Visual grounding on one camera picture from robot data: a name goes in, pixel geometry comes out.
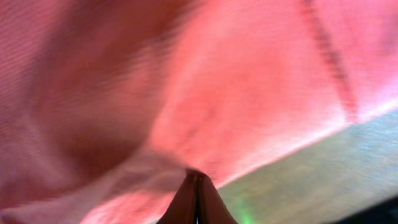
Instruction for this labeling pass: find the orange soccer t-shirt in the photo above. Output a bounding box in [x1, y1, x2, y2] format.
[1, 0, 397, 223]

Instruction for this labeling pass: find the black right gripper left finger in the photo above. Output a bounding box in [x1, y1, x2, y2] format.
[157, 169, 197, 224]

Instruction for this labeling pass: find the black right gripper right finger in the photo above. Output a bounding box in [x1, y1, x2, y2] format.
[196, 173, 238, 224]

